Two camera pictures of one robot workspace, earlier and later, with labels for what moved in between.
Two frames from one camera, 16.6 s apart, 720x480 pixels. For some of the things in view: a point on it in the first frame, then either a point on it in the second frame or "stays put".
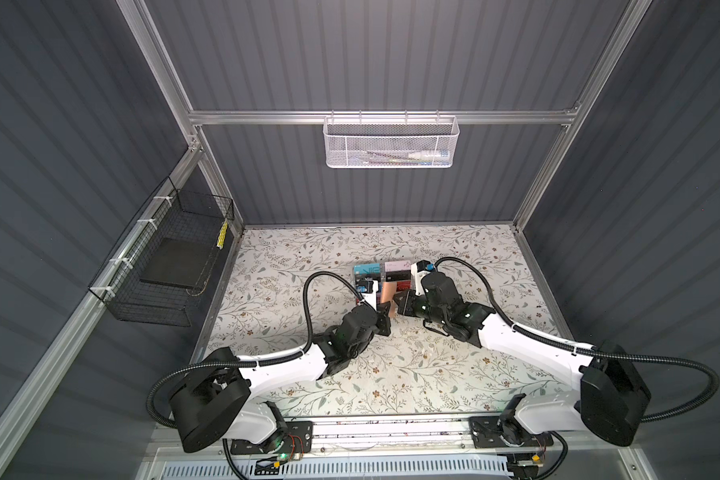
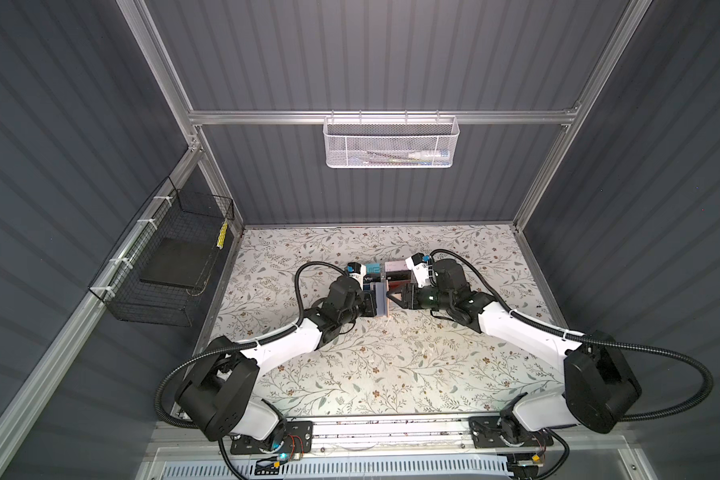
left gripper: [381, 318] -> [369, 299]
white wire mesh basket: [391, 142] stays put
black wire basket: [161, 267] stays put
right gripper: [404, 306] -> [408, 295]
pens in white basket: [422, 157] stays put
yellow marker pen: [223, 233] stays put
